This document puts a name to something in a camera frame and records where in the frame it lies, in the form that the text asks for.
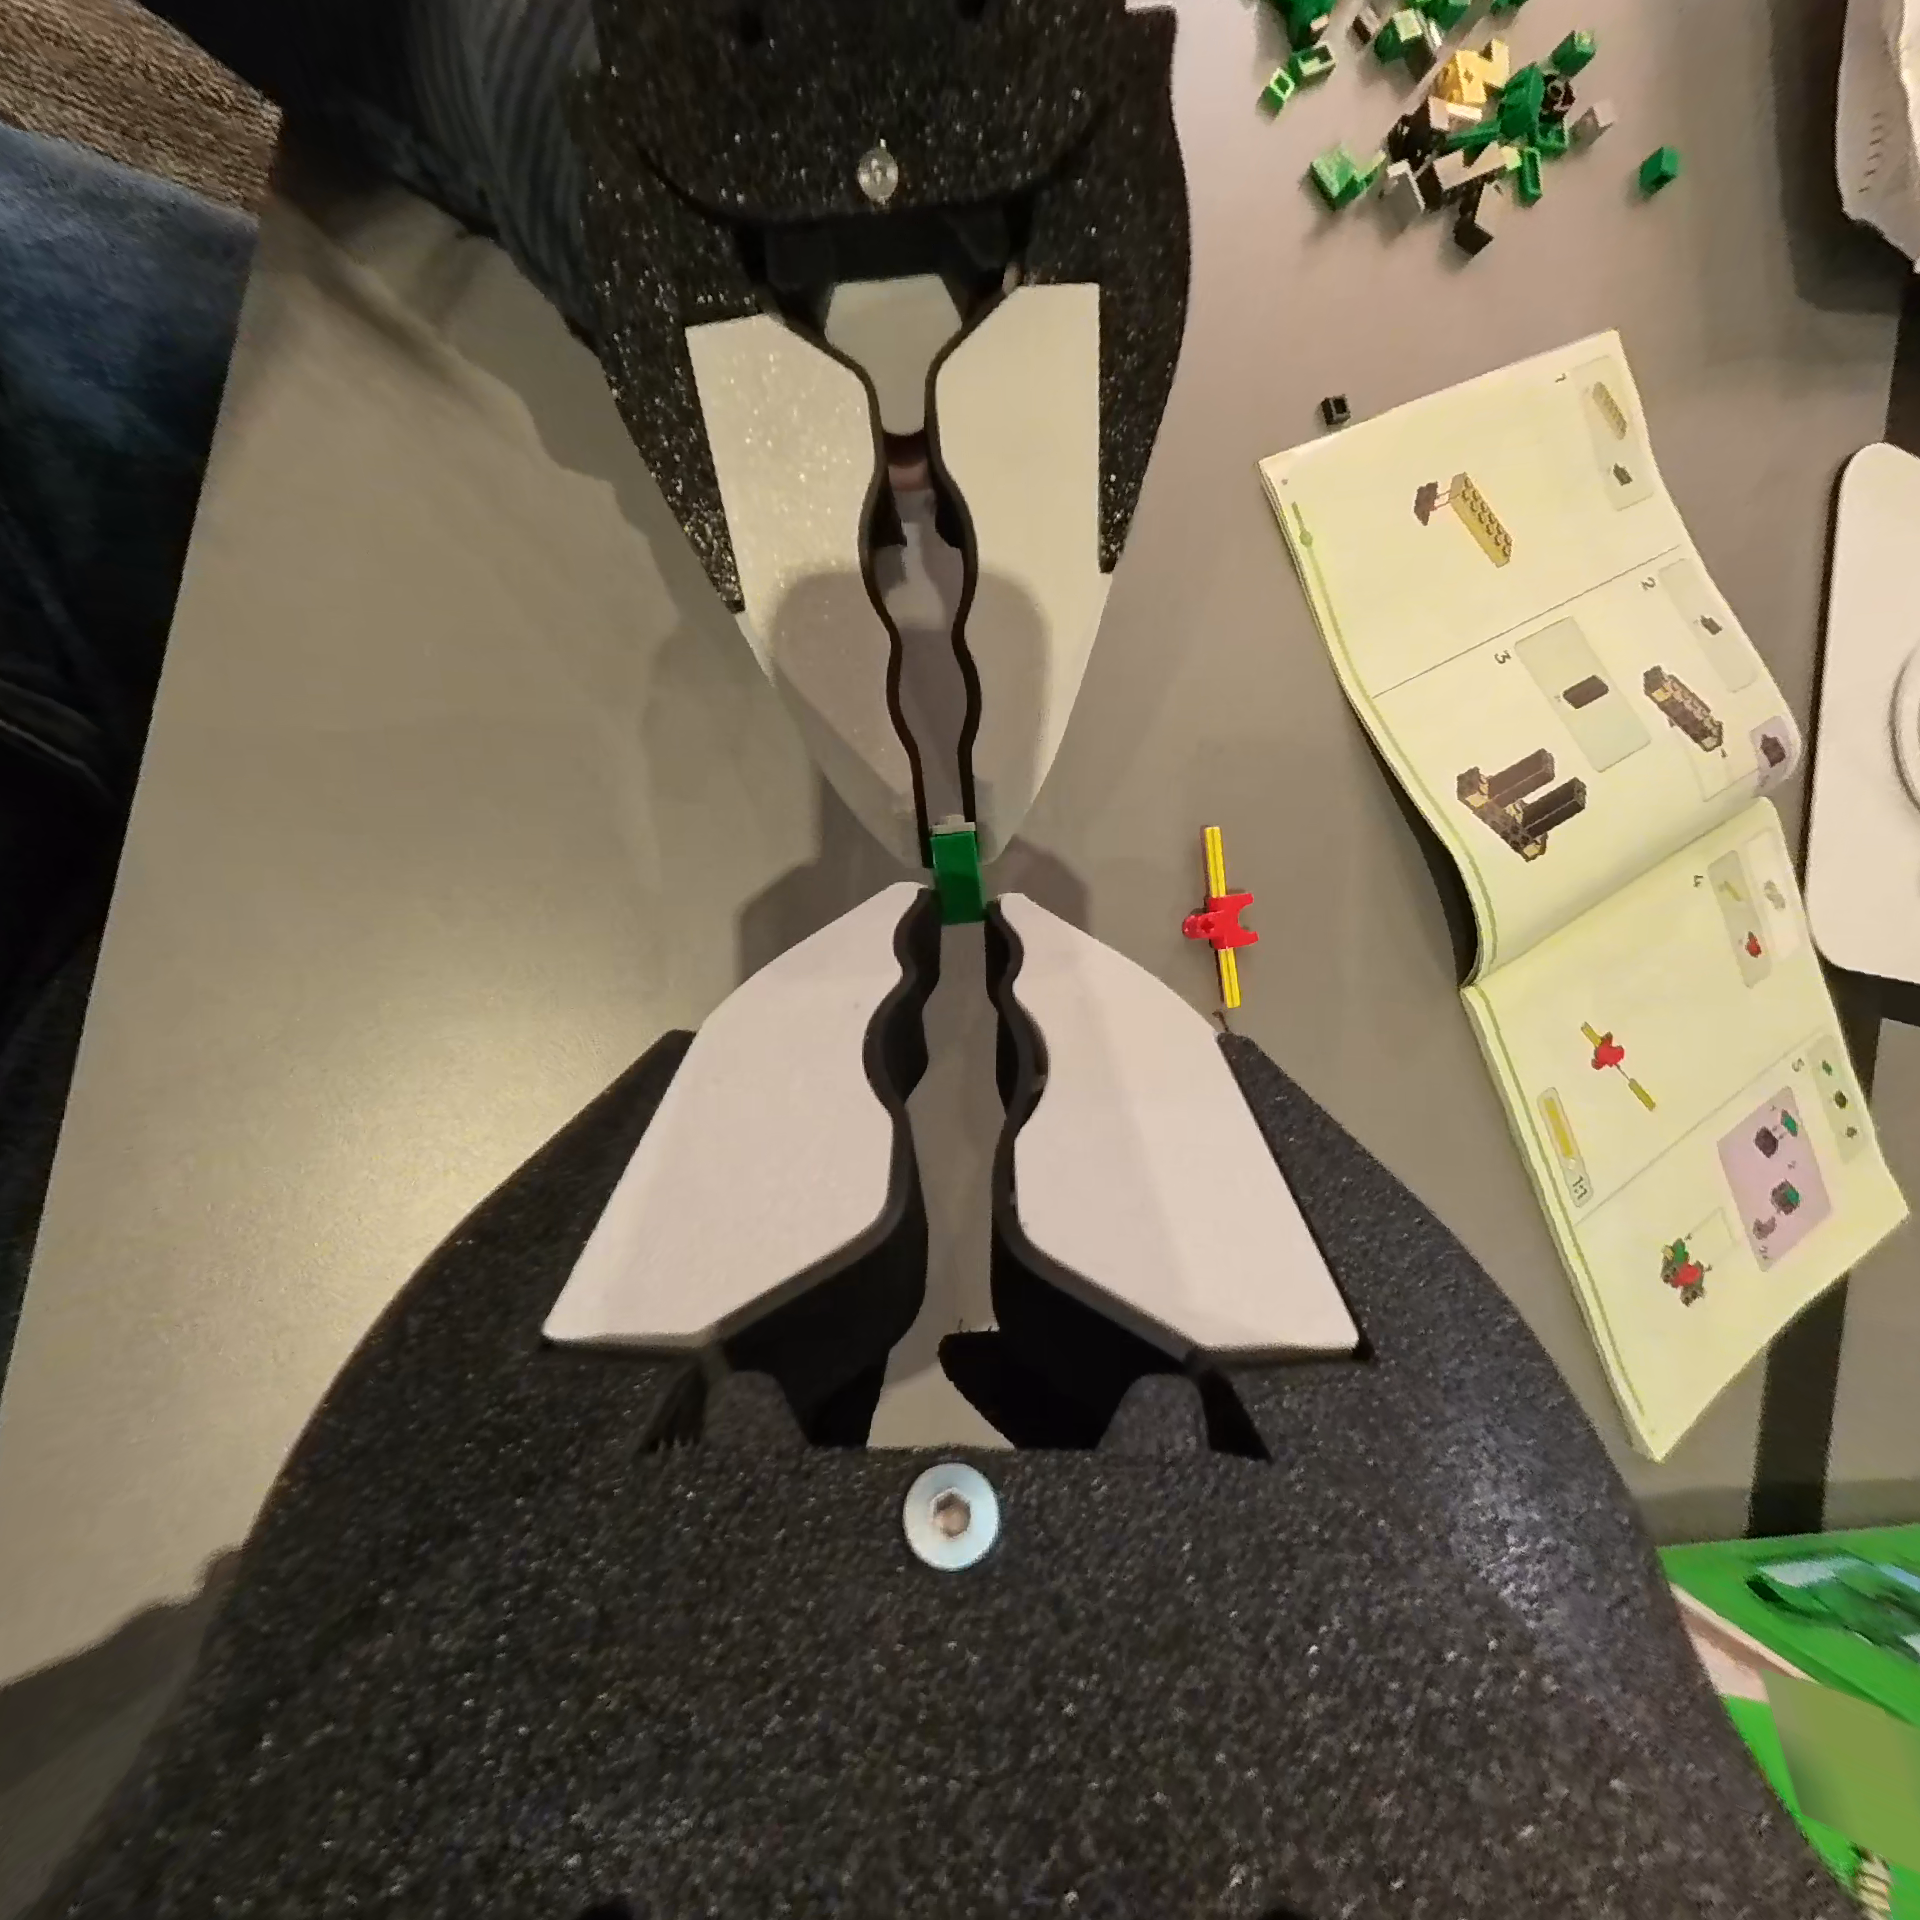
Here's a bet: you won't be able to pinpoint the person's left forearm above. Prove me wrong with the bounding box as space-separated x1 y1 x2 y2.
150 0 607 290

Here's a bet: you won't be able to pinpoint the red connector on yellow axle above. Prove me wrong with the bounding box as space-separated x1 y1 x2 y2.
1181 825 1261 1012

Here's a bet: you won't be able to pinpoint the pale green instruction booklet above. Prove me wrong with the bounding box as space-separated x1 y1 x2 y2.
1257 331 1912 1465

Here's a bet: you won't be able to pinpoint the grey desk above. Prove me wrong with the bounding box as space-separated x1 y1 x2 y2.
0 0 1920 1920

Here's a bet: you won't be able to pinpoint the green toy set box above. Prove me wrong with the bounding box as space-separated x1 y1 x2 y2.
1657 1520 1920 1920

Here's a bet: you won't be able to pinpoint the pile of loose toy bricks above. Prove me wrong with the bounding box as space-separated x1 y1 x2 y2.
1257 0 1685 261

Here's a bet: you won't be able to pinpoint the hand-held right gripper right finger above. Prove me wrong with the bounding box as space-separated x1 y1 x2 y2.
982 893 1363 1369

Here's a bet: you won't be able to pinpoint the white rounded tray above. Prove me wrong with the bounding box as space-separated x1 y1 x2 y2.
1801 442 1920 988

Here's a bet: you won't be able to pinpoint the person's blue jeans legs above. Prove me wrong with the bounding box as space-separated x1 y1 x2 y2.
0 120 267 1361

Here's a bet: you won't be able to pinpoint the brown fabric seat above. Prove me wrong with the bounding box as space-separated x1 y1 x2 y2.
0 0 285 216

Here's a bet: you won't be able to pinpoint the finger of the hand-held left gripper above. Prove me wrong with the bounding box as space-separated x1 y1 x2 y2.
932 276 1122 868
682 304 932 870

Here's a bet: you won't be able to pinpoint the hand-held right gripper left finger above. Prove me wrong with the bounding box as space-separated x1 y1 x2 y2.
543 882 936 1357

